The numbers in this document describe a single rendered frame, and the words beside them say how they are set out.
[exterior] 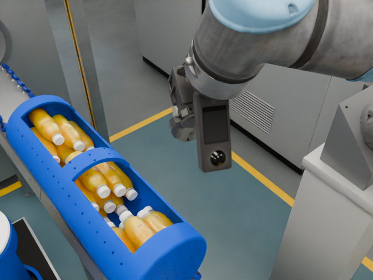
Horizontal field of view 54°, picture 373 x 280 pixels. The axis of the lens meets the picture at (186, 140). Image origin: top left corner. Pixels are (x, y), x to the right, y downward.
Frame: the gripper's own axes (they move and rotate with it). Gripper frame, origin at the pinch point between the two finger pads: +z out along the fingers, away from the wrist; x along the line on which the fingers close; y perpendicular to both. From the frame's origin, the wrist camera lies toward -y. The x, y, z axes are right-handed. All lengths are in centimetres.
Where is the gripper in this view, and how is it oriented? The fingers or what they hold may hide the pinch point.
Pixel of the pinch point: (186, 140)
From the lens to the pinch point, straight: 66.2
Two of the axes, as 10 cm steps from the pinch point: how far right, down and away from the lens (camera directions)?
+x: -9.4, 1.7, -3.0
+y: -2.6, -9.2, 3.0
